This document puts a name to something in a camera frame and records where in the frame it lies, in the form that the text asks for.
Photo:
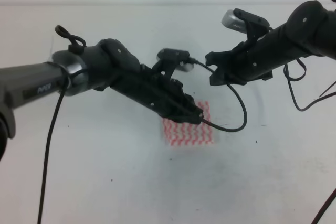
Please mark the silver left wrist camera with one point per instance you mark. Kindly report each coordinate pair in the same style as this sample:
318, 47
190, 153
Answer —
169, 60

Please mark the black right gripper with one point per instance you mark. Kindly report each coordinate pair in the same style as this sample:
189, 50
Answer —
241, 68

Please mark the pink white wavy towel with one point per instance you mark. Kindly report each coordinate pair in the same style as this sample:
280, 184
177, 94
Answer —
186, 134

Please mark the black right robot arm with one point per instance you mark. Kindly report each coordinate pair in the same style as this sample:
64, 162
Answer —
309, 31

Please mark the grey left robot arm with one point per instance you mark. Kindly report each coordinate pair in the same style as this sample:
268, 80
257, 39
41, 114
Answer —
108, 64

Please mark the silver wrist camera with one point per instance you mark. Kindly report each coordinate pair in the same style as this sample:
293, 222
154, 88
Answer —
169, 60
247, 23

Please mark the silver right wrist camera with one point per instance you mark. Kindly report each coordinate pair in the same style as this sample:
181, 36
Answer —
247, 23

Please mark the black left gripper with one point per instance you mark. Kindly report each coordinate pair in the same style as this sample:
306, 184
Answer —
157, 93

